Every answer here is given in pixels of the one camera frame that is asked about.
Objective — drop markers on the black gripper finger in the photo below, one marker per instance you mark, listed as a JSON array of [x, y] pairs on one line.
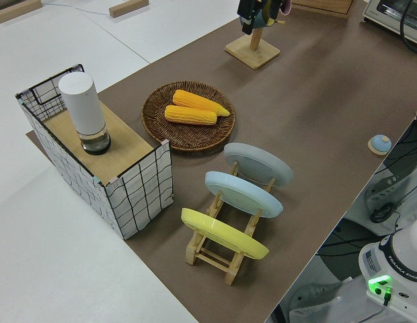
[[249, 13]]

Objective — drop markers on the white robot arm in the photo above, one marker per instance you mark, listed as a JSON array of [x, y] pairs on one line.
[[407, 249]]

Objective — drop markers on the dark blue mug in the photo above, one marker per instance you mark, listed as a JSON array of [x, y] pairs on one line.
[[264, 22]]

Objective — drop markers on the pink mug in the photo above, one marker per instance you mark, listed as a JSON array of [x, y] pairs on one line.
[[285, 6]]

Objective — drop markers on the wooden mug tree stand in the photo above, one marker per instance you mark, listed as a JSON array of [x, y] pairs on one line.
[[254, 50]]

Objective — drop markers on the yellow corn cob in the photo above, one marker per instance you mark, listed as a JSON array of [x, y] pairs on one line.
[[188, 115], [195, 101]]

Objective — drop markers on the brown table mat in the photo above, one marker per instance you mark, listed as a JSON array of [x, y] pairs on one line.
[[312, 111]]

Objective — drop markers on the wooden block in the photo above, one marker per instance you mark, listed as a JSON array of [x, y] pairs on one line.
[[17, 10], [127, 8]]

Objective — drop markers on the brown wicker basket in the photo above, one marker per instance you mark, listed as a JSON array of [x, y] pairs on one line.
[[191, 138]]

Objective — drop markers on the white toaster oven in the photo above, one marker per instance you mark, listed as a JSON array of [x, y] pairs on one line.
[[386, 15]]

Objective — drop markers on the grey plate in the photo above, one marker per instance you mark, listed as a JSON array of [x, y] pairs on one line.
[[259, 165]]

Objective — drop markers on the light blue plate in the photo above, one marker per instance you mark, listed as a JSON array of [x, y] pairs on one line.
[[242, 193]]

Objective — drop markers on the blue service bell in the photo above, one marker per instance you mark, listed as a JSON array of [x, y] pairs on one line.
[[380, 144]]

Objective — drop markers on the white cylinder bottle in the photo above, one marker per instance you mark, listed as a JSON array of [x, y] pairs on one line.
[[82, 104]]

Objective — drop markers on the white grid storage box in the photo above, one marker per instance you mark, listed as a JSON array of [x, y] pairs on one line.
[[134, 188]]

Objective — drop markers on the yellow plate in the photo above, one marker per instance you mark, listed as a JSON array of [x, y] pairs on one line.
[[222, 233]]

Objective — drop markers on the wooden plate rack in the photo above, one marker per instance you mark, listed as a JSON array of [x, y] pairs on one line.
[[212, 259]]

